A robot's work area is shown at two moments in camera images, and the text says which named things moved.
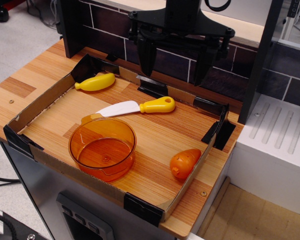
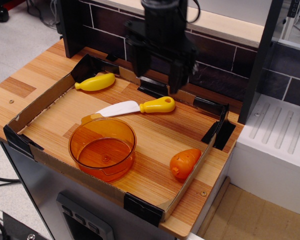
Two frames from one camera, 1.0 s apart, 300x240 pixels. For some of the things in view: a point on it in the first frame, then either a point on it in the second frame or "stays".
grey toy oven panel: (81, 223) stays
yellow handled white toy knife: (162, 103) stays
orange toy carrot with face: (182, 163) stays
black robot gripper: (178, 18) to (163, 32)
